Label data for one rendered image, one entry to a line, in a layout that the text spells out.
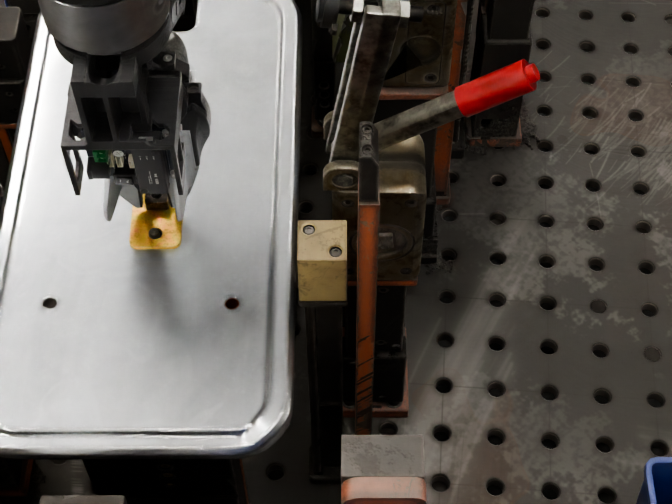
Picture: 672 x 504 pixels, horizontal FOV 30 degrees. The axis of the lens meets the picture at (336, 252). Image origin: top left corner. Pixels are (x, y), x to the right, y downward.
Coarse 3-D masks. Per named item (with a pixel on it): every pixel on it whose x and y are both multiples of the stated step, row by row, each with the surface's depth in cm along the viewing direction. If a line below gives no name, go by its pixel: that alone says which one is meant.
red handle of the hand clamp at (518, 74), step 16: (512, 64) 82; (528, 64) 83; (480, 80) 83; (496, 80) 82; (512, 80) 82; (528, 80) 82; (448, 96) 85; (464, 96) 83; (480, 96) 83; (496, 96) 83; (512, 96) 82; (416, 112) 86; (432, 112) 85; (448, 112) 84; (464, 112) 84; (384, 128) 87; (400, 128) 86; (416, 128) 86; (432, 128) 86; (384, 144) 87
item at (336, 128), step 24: (336, 0) 76; (360, 0) 77; (384, 0) 76; (408, 0) 77; (360, 24) 80; (384, 24) 76; (360, 48) 78; (384, 48) 78; (360, 72) 80; (384, 72) 80; (360, 96) 81; (336, 120) 88; (360, 120) 83; (336, 144) 86
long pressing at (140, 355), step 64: (256, 0) 106; (64, 64) 102; (192, 64) 102; (256, 64) 102; (256, 128) 98; (64, 192) 95; (192, 192) 95; (256, 192) 95; (0, 256) 92; (64, 256) 92; (128, 256) 92; (192, 256) 91; (256, 256) 91; (0, 320) 89; (64, 320) 88; (128, 320) 88; (192, 320) 88; (256, 320) 88; (0, 384) 86; (64, 384) 86; (128, 384) 86; (192, 384) 86; (256, 384) 86; (0, 448) 83; (64, 448) 83; (128, 448) 83; (192, 448) 83; (256, 448) 83
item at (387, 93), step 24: (432, 0) 97; (456, 0) 98; (408, 24) 100; (432, 24) 100; (408, 48) 102; (432, 48) 102; (408, 72) 104; (432, 72) 104; (384, 96) 106; (408, 96) 106; (432, 96) 106; (432, 144) 113; (432, 168) 116; (432, 192) 120; (432, 216) 121; (432, 240) 124; (432, 264) 127
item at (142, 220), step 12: (144, 204) 94; (156, 204) 93; (168, 204) 93; (132, 216) 93; (144, 216) 93; (156, 216) 93; (168, 216) 93; (132, 228) 93; (144, 228) 93; (168, 228) 92; (180, 228) 92; (132, 240) 92; (144, 240) 92; (156, 240) 92; (168, 240) 92; (180, 240) 92
